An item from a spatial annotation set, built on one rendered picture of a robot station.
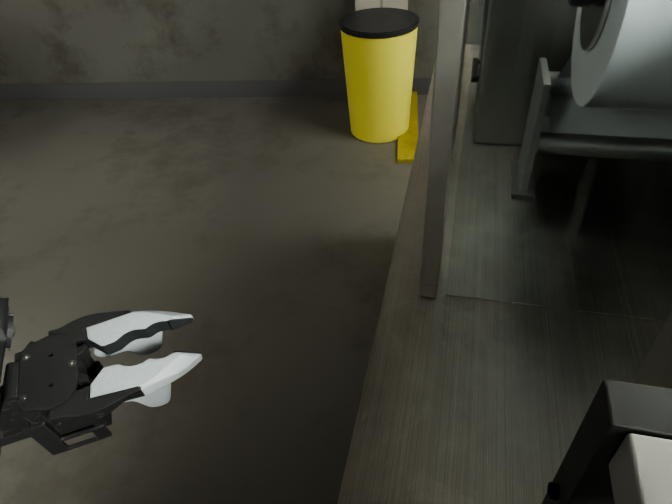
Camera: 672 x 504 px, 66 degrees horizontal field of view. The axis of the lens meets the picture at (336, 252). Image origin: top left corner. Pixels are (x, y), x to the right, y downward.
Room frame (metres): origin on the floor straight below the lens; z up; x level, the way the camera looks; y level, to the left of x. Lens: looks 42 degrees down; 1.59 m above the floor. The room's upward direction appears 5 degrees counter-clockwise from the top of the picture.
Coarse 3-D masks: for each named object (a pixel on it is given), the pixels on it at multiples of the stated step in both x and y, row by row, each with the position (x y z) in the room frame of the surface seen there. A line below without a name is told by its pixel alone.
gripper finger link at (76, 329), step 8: (104, 312) 0.33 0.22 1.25; (112, 312) 0.33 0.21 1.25; (120, 312) 0.33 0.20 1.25; (128, 312) 0.33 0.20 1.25; (80, 320) 0.32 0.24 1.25; (88, 320) 0.32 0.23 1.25; (96, 320) 0.32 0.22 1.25; (104, 320) 0.32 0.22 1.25; (64, 328) 0.31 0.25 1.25; (72, 328) 0.31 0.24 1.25; (80, 328) 0.31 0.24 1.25; (72, 336) 0.30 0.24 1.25; (80, 336) 0.30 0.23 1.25; (80, 344) 0.30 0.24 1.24; (88, 344) 0.30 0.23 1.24
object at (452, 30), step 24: (456, 0) 0.63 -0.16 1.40; (456, 24) 0.63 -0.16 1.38; (456, 48) 0.63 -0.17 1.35; (456, 72) 0.62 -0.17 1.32; (456, 96) 1.18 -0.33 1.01; (432, 120) 0.63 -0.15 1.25; (456, 120) 1.18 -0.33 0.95; (432, 144) 0.63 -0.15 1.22; (432, 168) 0.63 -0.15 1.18; (432, 192) 0.63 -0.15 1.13; (432, 216) 0.63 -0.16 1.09; (432, 240) 0.63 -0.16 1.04; (432, 264) 0.63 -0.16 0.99; (432, 288) 0.63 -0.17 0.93
